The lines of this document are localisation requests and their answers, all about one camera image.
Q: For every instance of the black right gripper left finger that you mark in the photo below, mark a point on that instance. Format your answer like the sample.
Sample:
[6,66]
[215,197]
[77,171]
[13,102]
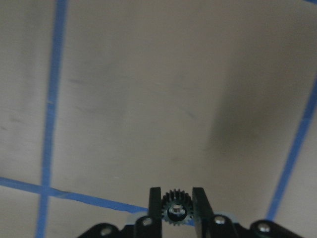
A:
[150,225]

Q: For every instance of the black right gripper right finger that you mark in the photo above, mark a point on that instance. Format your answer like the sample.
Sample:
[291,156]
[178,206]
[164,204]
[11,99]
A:
[203,213]

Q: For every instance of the small black bearing gear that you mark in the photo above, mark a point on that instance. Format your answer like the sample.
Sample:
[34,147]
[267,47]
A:
[177,207]

